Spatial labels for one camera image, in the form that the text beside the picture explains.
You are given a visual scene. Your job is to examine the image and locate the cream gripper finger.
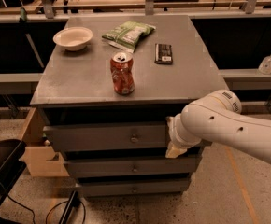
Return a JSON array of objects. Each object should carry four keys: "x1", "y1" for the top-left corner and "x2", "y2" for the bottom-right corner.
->
[{"x1": 165, "y1": 142, "x2": 187, "y2": 159}]

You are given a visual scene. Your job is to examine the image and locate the grey top drawer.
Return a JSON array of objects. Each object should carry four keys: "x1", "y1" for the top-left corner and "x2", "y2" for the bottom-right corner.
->
[{"x1": 42, "y1": 119, "x2": 221, "y2": 152}]

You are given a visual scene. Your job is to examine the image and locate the grey drawer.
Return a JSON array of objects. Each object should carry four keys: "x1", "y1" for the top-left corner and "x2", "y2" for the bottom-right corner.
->
[
  {"x1": 64, "y1": 156, "x2": 201, "y2": 178},
  {"x1": 79, "y1": 176, "x2": 191, "y2": 198},
  {"x1": 42, "y1": 119, "x2": 221, "y2": 152}
]

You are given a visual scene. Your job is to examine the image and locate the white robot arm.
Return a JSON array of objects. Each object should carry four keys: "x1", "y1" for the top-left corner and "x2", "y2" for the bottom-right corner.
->
[{"x1": 165, "y1": 90, "x2": 271, "y2": 164}]

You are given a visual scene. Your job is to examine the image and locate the grey bottom drawer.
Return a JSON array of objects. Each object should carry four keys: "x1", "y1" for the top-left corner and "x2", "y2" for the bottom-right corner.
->
[{"x1": 79, "y1": 176, "x2": 191, "y2": 198}]

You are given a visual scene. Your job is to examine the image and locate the grey middle drawer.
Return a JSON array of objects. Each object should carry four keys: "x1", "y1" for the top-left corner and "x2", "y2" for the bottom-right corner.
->
[{"x1": 64, "y1": 156, "x2": 201, "y2": 178}]

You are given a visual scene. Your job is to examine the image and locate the grey drawer cabinet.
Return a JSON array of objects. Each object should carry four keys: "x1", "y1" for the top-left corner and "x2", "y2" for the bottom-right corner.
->
[{"x1": 31, "y1": 15, "x2": 226, "y2": 187}]

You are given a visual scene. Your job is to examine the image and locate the dark chocolate bar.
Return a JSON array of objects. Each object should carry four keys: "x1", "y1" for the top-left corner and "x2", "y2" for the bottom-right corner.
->
[{"x1": 154, "y1": 43, "x2": 173, "y2": 64}]

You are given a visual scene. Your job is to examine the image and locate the red crushed soda can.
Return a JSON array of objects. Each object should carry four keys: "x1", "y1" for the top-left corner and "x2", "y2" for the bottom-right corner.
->
[{"x1": 110, "y1": 51, "x2": 135, "y2": 95}]

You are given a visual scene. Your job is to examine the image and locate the clear soap dispenser bottle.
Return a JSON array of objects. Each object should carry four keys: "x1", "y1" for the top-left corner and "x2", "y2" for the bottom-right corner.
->
[{"x1": 258, "y1": 54, "x2": 271, "y2": 75}]

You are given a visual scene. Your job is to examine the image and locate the green chip bag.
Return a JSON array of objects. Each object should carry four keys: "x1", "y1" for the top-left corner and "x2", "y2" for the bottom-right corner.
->
[{"x1": 102, "y1": 21, "x2": 156, "y2": 53}]

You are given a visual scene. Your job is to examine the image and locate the white bowl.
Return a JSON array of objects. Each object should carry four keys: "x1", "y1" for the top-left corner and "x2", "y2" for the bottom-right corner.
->
[{"x1": 53, "y1": 27, "x2": 93, "y2": 51}]

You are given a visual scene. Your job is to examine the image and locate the black floor cable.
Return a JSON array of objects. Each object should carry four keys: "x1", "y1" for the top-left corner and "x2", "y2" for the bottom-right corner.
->
[{"x1": 4, "y1": 189, "x2": 87, "y2": 224}]

